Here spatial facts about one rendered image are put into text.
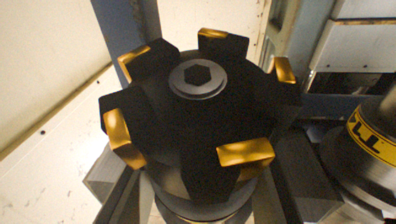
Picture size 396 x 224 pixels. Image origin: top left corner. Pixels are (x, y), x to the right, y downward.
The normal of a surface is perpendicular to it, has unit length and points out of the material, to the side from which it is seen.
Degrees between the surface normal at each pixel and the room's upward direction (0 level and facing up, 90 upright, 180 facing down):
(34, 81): 90
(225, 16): 90
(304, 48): 90
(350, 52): 90
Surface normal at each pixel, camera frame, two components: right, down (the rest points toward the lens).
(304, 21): -0.10, 0.63
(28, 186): 1.00, 0.04
